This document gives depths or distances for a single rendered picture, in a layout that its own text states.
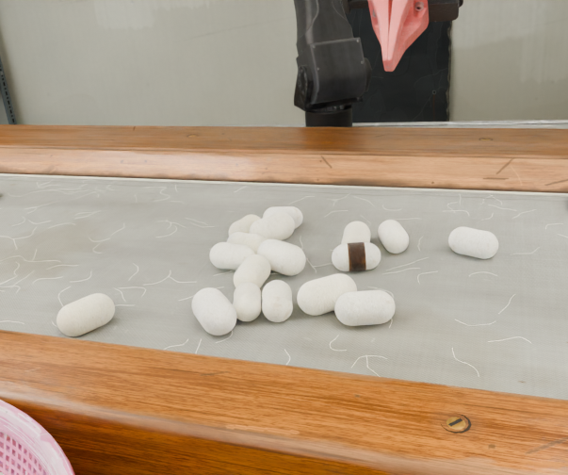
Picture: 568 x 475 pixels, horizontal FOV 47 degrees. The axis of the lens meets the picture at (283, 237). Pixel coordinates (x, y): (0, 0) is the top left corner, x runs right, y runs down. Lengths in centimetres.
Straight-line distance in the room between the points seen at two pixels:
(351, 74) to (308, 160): 23
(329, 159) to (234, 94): 200
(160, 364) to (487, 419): 15
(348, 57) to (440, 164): 28
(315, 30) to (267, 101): 175
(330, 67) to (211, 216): 32
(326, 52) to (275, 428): 60
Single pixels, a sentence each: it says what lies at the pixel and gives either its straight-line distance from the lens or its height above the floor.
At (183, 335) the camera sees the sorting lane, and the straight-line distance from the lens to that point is 39.
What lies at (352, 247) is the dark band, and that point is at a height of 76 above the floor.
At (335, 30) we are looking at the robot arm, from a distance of 83.
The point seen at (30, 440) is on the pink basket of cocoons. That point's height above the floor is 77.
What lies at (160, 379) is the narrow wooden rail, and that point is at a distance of 32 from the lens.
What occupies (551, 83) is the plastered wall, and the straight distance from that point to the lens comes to 250.
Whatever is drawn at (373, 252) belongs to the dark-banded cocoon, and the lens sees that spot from 43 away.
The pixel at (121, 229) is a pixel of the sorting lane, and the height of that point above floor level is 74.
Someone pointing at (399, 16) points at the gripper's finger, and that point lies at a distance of 53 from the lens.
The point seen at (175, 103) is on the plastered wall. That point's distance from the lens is 269.
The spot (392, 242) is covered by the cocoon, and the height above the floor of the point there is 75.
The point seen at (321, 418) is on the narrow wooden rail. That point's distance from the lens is 28.
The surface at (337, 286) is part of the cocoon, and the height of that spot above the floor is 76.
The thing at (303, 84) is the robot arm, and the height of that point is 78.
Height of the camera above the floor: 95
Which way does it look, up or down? 24 degrees down
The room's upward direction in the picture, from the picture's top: 5 degrees counter-clockwise
